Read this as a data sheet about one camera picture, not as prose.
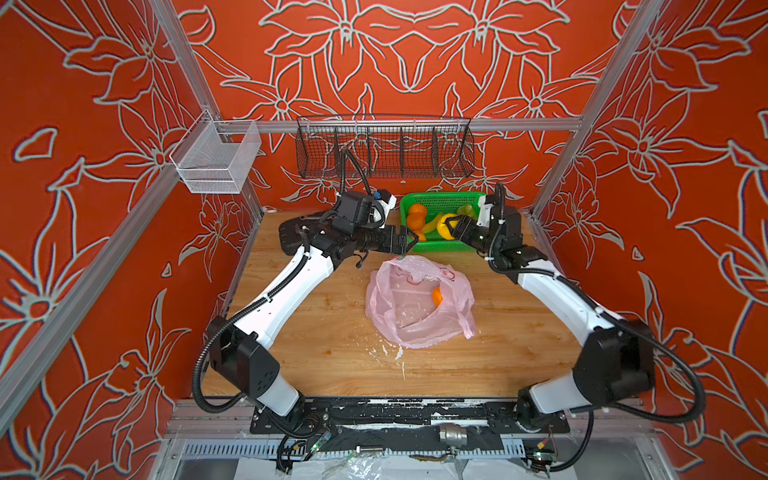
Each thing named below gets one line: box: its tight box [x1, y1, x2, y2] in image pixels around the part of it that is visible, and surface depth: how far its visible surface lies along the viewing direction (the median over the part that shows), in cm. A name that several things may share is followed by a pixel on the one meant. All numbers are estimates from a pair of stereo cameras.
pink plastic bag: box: [365, 255, 476, 349], surface depth 84 cm
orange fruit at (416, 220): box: [407, 211, 426, 235], surface depth 109 cm
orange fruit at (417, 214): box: [407, 203, 427, 223], surface depth 115 cm
